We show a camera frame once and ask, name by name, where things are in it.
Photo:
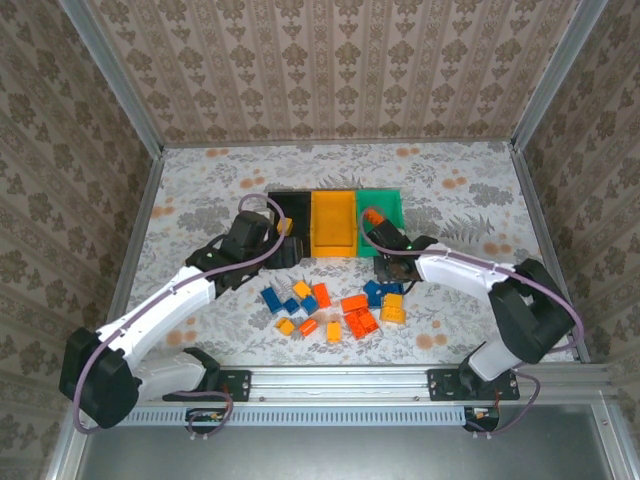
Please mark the aluminium frame post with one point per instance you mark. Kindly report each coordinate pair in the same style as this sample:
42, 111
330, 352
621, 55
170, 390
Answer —
115, 80
560, 75

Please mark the large printed yellow lego brick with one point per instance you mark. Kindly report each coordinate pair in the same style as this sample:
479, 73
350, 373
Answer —
392, 310

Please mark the aluminium table side rail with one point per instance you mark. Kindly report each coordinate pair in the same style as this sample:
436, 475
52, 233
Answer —
140, 225
540, 210

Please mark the yellow plastic bin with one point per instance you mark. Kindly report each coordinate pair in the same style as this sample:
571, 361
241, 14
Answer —
332, 225

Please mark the green plastic bin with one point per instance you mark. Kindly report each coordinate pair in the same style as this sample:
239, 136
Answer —
390, 205

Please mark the small black connector board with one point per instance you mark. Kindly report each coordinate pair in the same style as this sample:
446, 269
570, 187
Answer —
207, 416
482, 414

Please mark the large orange lego brick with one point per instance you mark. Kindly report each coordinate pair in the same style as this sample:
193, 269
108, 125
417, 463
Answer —
363, 325

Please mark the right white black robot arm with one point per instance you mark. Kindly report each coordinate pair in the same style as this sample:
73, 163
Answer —
460, 270

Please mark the grey metal panel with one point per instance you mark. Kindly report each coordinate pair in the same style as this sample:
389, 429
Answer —
340, 450

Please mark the aluminium mounting rail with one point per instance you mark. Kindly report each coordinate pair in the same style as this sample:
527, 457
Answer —
340, 385

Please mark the black plastic bin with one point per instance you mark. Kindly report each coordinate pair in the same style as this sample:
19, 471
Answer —
300, 210

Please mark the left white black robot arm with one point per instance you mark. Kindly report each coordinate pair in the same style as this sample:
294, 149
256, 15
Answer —
165, 305

